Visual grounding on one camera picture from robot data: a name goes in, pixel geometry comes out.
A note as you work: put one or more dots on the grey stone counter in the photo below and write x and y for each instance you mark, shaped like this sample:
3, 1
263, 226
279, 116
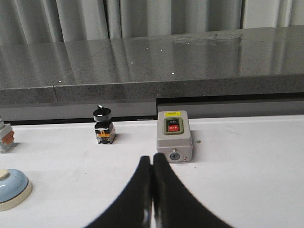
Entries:
244, 72

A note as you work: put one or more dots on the grey curtain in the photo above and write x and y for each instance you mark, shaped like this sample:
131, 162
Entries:
41, 21

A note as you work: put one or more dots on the green pushbutton switch module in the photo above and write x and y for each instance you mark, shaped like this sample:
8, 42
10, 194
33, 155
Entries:
6, 136

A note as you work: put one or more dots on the black selector switch module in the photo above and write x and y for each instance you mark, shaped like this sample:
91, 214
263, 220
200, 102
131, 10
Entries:
104, 128

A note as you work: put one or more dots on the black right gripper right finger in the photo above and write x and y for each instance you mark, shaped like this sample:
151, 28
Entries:
174, 205

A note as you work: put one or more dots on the grey on-off switch box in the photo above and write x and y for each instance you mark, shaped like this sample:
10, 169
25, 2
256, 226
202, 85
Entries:
174, 138

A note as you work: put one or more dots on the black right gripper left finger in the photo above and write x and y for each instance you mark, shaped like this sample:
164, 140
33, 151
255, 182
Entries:
133, 207

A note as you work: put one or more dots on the blue and cream desk bell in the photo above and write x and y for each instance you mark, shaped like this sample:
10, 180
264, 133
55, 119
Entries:
15, 187

